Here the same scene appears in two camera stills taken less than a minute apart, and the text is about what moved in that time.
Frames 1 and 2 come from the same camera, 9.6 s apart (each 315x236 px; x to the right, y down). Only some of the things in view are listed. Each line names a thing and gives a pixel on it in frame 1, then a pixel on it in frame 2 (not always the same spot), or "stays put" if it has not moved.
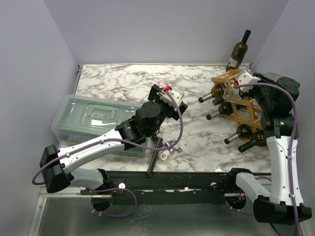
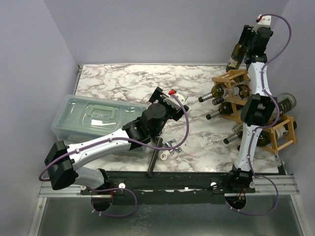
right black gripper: [246, 94] to [245, 36]
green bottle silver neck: [217, 92] stays put
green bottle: [238, 53] stays put
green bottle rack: [225, 108] stays put
